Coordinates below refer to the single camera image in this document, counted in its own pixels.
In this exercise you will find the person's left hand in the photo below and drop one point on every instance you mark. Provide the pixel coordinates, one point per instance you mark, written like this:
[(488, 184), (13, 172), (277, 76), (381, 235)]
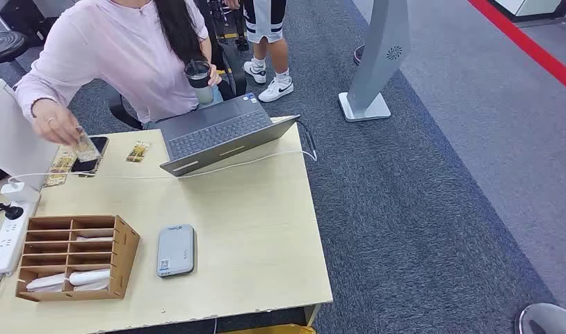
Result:
[(215, 78)]

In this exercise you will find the person's right hand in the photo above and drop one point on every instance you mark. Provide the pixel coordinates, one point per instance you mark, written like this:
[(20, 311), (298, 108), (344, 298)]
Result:
[(57, 122)]

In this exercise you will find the dark drink cup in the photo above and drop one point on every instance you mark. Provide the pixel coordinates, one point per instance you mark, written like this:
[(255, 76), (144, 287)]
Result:
[(198, 78)]

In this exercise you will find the standing person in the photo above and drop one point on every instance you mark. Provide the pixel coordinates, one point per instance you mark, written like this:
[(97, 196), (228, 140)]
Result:
[(264, 23)]

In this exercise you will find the grey card reader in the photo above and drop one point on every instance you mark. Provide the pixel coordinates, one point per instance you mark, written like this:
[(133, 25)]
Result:
[(175, 251)]

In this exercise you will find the white desktop device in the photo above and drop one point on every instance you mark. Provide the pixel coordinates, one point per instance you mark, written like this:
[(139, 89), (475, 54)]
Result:
[(11, 133)]

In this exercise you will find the black smartphone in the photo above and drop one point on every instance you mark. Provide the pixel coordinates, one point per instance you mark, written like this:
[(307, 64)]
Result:
[(101, 145)]

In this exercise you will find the grey laptop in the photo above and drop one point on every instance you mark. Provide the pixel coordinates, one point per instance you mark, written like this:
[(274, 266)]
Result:
[(218, 129)]

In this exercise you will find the white charger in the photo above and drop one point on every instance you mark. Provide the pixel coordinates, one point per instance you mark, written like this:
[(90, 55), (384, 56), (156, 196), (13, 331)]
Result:
[(16, 190)]

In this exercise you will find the black round stool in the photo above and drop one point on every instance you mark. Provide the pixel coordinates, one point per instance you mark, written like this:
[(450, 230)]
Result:
[(4, 46)]

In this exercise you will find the black plug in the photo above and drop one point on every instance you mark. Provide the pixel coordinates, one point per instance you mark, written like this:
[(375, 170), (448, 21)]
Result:
[(13, 212)]

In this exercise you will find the black bag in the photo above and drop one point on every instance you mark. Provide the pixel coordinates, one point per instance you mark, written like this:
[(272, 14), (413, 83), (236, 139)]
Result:
[(20, 18)]

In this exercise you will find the white cloth pack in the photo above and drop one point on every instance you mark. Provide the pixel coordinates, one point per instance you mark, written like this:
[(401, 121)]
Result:
[(95, 239), (89, 276), (45, 282), (92, 287)]

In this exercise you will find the white power strip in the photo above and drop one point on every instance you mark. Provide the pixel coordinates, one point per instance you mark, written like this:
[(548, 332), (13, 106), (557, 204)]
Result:
[(6, 244)]

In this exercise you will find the dark round base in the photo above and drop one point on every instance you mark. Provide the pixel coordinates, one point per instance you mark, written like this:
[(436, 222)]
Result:
[(358, 55)]

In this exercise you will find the wooden compartment organizer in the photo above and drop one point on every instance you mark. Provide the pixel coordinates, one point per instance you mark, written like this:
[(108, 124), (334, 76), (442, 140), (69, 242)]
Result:
[(126, 258)]

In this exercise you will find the grey kiosk stand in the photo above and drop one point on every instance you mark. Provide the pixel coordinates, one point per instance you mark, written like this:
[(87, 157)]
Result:
[(379, 55)]

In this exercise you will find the yellow object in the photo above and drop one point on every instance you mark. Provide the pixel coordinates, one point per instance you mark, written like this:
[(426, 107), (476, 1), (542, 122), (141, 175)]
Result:
[(274, 330)]

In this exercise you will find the white cabinet with dark base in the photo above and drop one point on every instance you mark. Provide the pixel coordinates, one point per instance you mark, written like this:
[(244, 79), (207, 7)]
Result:
[(531, 7)]

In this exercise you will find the shiny round metal object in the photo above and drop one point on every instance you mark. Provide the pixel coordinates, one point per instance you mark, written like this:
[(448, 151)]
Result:
[(548, 320)]

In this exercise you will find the black wheeled frame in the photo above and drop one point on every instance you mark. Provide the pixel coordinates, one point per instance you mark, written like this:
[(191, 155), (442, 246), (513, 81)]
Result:
[(240, 44)]

